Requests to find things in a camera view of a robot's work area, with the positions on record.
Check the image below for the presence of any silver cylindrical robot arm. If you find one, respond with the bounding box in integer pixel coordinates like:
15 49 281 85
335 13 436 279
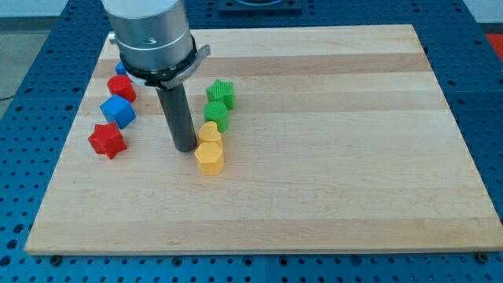
102 0 211 90

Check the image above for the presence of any yellow hexagon block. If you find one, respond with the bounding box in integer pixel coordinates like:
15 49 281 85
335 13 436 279
194 142 225 176

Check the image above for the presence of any yellow heart block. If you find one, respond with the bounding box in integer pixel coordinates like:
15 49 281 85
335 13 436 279
197 121 223 148

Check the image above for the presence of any green cylinder block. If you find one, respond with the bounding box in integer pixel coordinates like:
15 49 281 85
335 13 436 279
203 101 229 132

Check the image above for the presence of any green star block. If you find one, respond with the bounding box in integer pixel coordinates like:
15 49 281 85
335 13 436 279
206 79 235 110

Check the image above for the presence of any light wooden board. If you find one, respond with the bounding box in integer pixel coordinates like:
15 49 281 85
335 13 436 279
25 24 502 255

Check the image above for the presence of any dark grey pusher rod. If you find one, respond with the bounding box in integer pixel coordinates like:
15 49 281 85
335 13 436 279
156 85 197 153

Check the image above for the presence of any blue cube block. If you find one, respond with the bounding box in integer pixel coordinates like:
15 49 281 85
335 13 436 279
100 94 136 129

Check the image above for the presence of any red cylinder block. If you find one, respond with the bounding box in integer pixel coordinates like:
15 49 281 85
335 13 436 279
107 75 137 102

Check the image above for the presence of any red star block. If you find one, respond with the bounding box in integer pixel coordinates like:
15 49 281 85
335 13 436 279
88 122 127 159

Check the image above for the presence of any small blue block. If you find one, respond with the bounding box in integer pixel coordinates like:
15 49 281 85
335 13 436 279
115 61 127 75

